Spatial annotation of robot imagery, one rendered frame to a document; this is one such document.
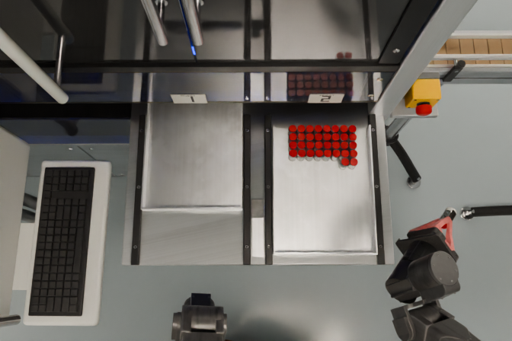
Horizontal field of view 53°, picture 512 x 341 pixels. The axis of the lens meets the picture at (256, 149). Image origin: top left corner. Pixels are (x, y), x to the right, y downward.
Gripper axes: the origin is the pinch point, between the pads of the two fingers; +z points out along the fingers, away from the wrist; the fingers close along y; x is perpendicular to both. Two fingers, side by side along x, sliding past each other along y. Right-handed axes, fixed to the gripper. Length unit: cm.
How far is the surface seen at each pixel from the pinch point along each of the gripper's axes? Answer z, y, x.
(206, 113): 7, -53, 44
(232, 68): -3, -22, 49
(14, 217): -41, -85, 52
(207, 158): -1, -53, 34
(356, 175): 19.5, -32.1, 7.6
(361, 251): 6.4, -33.2, -7.5
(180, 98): -3, -44, 51
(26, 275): -47, -89, 37
